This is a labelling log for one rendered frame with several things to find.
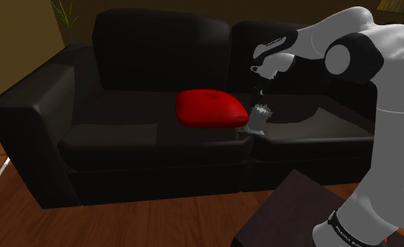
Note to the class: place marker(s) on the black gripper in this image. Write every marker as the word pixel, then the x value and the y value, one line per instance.
pixel 258 89

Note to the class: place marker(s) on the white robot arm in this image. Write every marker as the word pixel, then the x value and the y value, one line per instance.
pixel 393 102

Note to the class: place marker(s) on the red cushion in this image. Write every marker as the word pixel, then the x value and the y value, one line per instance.
pixel 207 109

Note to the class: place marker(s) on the black leather sofa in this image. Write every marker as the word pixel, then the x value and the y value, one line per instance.
pixel 120 113

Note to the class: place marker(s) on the green potted plant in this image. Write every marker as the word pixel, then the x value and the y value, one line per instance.
pixel 66 17

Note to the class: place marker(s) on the yellow-green wall picture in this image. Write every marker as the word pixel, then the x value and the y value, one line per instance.
pixel 395 5

